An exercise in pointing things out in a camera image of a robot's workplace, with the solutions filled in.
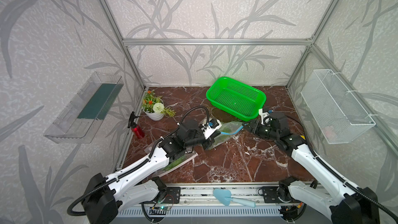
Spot blue-zip clear bag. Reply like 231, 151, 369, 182
201, 119, 243, 150

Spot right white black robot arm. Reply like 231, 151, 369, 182
242, 112, 398, 224

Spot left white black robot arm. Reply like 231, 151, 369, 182
66, 105, 222, 224

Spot dotted clear bag with lettuce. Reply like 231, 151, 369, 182
152, 150, 198, 177

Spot green plastic basket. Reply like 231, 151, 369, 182
206, 77, 266, 121

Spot white pot artificial flowers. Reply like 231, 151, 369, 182
142, 90, 176, 121

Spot red spray bottle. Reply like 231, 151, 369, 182
127, 112, 145, 139

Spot green circuit board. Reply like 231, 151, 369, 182
150, 204, 173, 215

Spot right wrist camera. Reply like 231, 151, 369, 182
259, 109, 273, 125

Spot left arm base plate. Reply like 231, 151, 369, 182
154, 187, 181, 204

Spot white wire mesh basket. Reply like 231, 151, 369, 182
301, 69, 376, 144

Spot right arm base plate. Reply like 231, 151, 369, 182
257, 186, 302, 205

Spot clear acrylic wall shelf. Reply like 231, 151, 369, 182
44, 72, 124, 144

